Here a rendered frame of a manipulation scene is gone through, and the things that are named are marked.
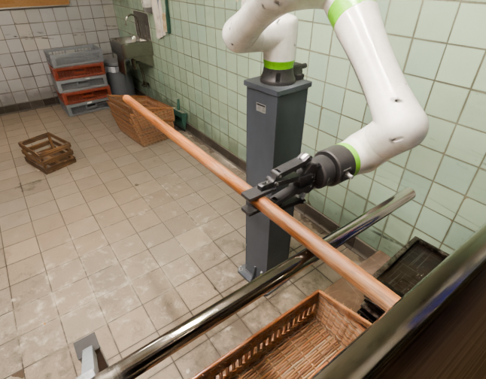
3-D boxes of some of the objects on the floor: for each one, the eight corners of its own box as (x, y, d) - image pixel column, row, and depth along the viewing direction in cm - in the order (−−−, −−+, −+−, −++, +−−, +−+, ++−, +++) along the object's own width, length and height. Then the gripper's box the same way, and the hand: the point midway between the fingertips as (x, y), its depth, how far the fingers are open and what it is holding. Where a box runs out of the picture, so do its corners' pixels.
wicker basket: (137, 150, 338) (132, 125, 322) (114, 133, 372) (108, 110, 356) (176, 136, 365) (173, 113, 349) (151, 122, 399) (147, 100, 383)
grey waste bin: (141, 101, 461) (133, 60, 429) (115, 106, 443) (105, 65, 411) (132, 94, 486) (124, 56, 454) (107, 98, 468) (97, 59, 436)
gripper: (342, 145, 70) (257, 180, 58) (331, 203, 79) (255, 243, 68) (317, 133, 75) (234, 163, 63) (309, 189, 84) (235, 224, 73)
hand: (258, 198), depth 67 cm, fingers closed on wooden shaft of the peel, 3 cm apart
